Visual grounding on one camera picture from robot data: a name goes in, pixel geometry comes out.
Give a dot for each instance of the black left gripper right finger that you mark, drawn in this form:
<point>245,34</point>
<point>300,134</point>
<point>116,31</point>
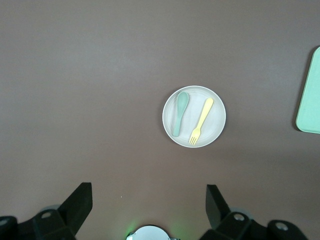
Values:
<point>217,212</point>

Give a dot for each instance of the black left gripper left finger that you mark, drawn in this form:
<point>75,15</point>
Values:
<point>75,212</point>

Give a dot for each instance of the yellow plastic fork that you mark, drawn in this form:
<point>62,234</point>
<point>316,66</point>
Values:
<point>203,115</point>

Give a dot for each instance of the white round plate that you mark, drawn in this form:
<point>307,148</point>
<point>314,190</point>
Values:
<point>193,112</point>

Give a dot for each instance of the teal plastic spoon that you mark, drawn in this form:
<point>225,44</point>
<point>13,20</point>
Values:
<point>182,100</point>

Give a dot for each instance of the mint green rectangular tray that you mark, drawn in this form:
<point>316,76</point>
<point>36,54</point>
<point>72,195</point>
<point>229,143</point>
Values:
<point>310,100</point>

